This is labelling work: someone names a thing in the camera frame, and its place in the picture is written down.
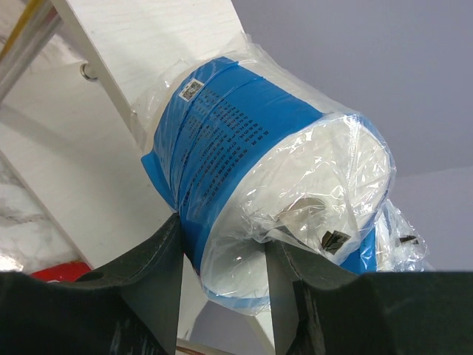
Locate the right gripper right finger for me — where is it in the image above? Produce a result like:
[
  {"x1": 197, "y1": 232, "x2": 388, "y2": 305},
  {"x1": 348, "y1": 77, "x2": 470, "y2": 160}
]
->
[{"x1": 265, "y1": 241, "x2": 472, "y2": 354}]

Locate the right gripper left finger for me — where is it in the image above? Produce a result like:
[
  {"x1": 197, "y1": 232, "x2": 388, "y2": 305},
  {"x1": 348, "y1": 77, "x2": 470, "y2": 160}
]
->
[{"x1": 1, "y1": 214, "x2": 183, "y2": 354}]

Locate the blue roll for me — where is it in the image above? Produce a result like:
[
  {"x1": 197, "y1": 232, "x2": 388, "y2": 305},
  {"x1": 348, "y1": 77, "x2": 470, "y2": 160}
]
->
[
  {"x1": 131, "y1": 43, "x2": 395, "y2": 314},
  {"x1": 341, "y1": 200, "x2": 431, "y2": 274}
]

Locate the white two-tier shelf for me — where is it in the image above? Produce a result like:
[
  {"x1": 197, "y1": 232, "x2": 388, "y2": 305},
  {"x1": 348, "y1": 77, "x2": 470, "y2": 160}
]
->
[{"x1": 0, "y1": 0, "x2": 282, "y2": 355}]

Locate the red snack bag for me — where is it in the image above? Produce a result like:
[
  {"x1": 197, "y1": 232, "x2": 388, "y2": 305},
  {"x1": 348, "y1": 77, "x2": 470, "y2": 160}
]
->
[{"x1": 30, "y1": 260, "x2": 92, "y2": 283}]

